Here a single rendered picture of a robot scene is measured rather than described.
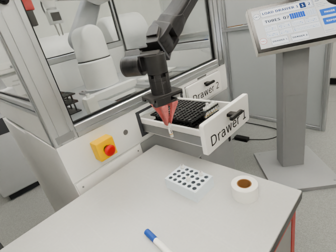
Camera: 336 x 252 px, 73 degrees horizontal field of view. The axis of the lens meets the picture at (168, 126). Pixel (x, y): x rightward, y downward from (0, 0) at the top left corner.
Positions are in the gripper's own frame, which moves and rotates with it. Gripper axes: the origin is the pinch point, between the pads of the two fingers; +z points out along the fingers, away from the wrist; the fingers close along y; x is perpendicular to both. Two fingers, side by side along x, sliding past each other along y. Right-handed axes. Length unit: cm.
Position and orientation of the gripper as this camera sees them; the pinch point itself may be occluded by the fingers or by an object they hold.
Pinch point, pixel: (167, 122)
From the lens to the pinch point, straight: 66.8
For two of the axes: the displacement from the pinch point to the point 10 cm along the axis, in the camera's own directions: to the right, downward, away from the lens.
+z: 1.8, 9.0, 4.0
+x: 5.3, 2.5, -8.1
